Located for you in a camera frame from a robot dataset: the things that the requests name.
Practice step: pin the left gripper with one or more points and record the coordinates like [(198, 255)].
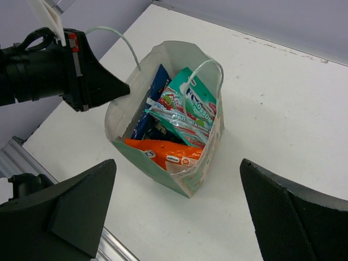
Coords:
[(89, 84)]

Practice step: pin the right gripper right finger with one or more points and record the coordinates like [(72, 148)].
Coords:
[(292, 221)]

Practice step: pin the teal candy packet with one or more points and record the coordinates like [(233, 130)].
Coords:
[(186, 110)]

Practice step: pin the blue Burts crisps bag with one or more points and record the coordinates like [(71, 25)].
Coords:
[(160, 81)]

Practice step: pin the green paper bag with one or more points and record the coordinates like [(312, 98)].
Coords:
[(123, 113)]

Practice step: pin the orange snack packet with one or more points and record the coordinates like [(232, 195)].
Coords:
[(170, 156)]

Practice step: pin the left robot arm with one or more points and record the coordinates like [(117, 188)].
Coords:
[(42, 66)]

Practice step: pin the aluminium rail frame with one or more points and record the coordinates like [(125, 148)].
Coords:
[(54, 204)]

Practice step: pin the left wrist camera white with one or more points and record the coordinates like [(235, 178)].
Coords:
[(48, 13)]

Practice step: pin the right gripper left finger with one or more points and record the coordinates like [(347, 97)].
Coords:
[(62, 212)]

